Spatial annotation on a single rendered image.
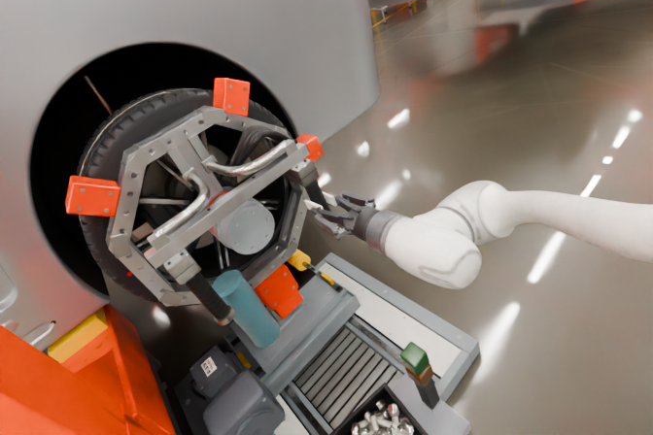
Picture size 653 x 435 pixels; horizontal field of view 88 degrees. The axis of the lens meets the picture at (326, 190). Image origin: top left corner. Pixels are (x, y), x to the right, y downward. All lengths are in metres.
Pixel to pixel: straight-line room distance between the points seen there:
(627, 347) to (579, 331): 0.13
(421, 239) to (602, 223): 0.26
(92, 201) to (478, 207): 0.80
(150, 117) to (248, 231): 0.38
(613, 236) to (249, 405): 0.97
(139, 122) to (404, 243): 0.69
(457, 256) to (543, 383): 0.91
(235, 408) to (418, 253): 0.76
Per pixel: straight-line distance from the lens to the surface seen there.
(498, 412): 1.41
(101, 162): 0.97
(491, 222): 0.69
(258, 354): 1.46
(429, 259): 0.61
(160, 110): 0.97
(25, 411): 0.70
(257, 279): 1.12
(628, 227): 0.48
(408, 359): 0.75
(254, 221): 0.86
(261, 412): 1.18
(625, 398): 1.48
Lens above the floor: 1.32
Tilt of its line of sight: 32 degrees down
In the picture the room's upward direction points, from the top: 24 degrees counter-clockwise
